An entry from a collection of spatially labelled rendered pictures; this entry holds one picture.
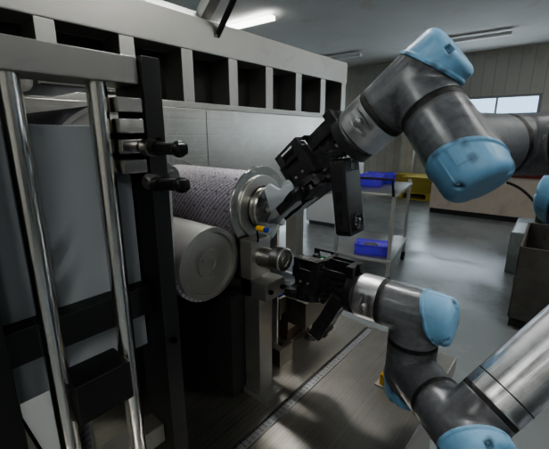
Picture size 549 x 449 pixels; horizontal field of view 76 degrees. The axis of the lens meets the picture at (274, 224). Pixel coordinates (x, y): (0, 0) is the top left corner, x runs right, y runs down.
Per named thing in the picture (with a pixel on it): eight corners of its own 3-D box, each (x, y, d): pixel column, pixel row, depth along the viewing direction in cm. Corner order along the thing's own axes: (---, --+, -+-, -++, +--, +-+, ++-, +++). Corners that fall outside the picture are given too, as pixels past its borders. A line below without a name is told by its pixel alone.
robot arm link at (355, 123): (405, 136, 49) (381, 137, 43) (380, 157, 52) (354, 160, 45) (376, 95, 50) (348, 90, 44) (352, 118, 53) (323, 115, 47)
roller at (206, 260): (182, 312, 53) (176, 236, 50) (104, 271, 69) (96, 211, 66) (239, 286, 62) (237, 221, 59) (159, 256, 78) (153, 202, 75)
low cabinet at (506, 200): (545, 205, 704) (553, 166, 685) (544, 226, 542) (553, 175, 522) (452, 197, 805) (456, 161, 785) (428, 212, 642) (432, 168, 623)
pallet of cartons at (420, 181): (442, 195, 818) (444, 175, 806) (431, 201, 746) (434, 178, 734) (385, 190, 897) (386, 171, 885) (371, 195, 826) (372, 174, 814)
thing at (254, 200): (279, 181, 63) (284, 219, 66) (271, 180, 64) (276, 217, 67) (251, 195, 58) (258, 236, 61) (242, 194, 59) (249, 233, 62)
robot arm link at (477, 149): (557, 161, 37) (498, 87, 41) (487, 166, 32) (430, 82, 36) (495, 202, 43) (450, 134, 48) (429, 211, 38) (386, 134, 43)
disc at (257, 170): (232, 256, 59) (229, 168, 56) (230, 256, 60) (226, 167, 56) (285, 237, 70) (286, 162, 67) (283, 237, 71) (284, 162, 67)
